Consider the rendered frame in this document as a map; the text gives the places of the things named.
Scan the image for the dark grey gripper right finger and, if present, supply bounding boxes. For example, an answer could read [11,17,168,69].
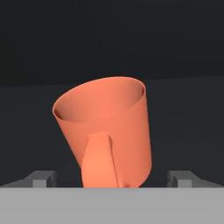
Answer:
[166,170,224,189]

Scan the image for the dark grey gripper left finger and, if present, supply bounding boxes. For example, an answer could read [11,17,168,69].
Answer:
[0,170,58,189]

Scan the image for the orange mug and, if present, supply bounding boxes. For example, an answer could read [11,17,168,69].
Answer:
[52,76,153,189]

